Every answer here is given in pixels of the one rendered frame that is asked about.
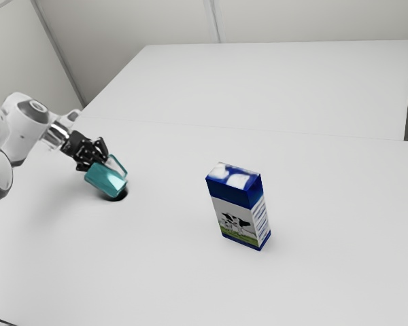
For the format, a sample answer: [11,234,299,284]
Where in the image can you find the blue white milk carton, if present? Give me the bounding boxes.
[205,162,272,252]

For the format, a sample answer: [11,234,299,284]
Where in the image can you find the teal faceted mug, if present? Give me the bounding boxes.
[84,154,129,200]

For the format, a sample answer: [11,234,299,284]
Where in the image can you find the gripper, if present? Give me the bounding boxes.
[61,130,109,173]

